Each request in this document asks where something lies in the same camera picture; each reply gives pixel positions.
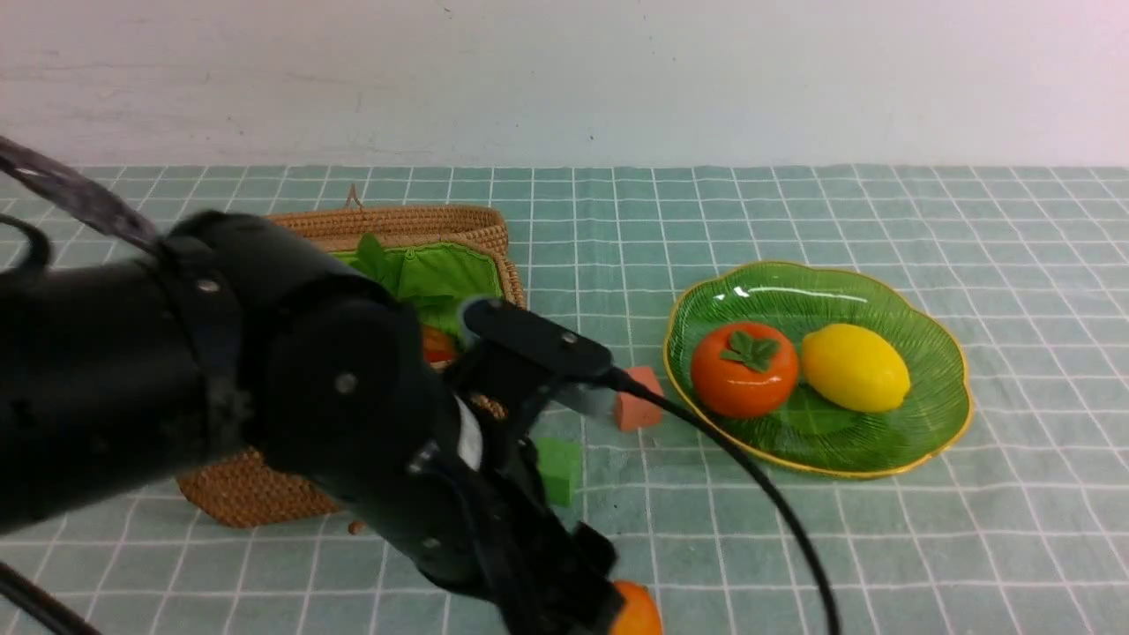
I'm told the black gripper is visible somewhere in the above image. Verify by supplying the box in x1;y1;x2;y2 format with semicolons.
340;397;625;634

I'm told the orange yellow mango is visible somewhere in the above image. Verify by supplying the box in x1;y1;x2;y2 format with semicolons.
609;579;664;635

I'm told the orange persimmon with green calyx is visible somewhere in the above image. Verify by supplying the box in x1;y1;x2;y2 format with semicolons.
690;321;800;419

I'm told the red chili pepper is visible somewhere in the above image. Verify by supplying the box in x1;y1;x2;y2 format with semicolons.
421;325;460;365

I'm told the yellow lemon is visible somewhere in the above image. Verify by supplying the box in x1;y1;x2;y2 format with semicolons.
800;323;912;414

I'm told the white radish with leaves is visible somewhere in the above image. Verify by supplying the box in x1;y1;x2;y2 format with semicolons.
347;234;501;336

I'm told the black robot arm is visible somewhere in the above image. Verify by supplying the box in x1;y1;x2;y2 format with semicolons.
3;212;624;634

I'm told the green foam cube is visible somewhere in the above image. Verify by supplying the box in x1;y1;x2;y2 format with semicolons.
534;437;583;507

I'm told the orange foam cube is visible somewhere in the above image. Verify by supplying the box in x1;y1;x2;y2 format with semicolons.
614;366;664;430

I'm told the green leaf glass plate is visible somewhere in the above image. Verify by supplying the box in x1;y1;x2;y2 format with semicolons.
662;261;975;480

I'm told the woven wicker basket green lining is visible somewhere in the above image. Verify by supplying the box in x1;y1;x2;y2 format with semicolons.
175;242;526;529

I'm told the woven wicker basket lid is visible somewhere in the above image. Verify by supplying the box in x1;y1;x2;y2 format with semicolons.
266;184;511;256

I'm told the green checkered tablecloth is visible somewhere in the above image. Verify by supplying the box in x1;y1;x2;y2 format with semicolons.
0;164;1129;635

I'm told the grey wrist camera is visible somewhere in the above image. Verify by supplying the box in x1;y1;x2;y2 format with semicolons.
445;296;618;430

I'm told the black cable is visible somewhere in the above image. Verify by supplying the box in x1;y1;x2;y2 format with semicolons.
0;137;841;635

